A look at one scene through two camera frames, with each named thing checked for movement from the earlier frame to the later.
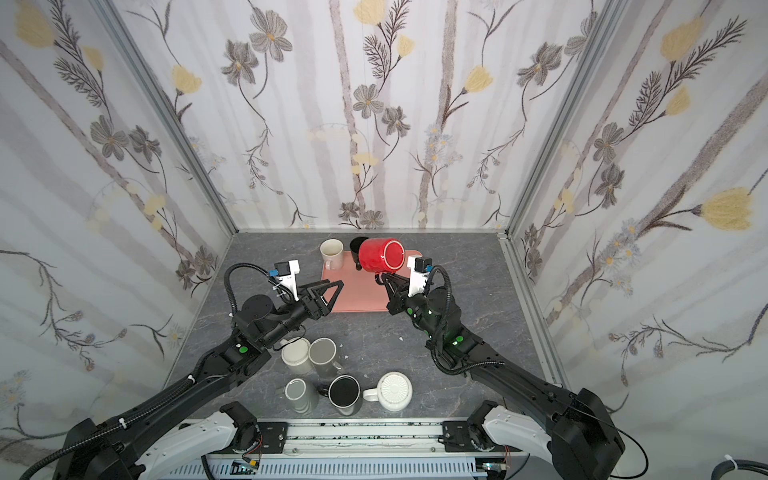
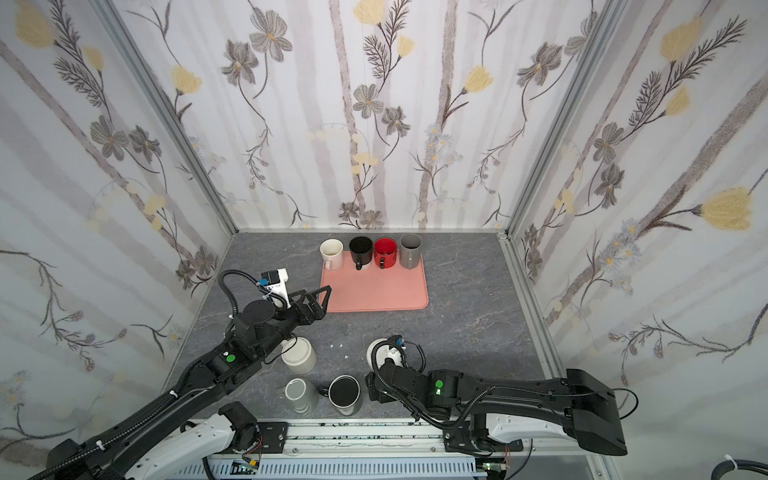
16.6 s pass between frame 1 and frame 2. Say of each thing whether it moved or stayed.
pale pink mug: stayed
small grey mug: stayed
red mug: moved
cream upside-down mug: stayed
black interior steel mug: stayed
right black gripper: moved
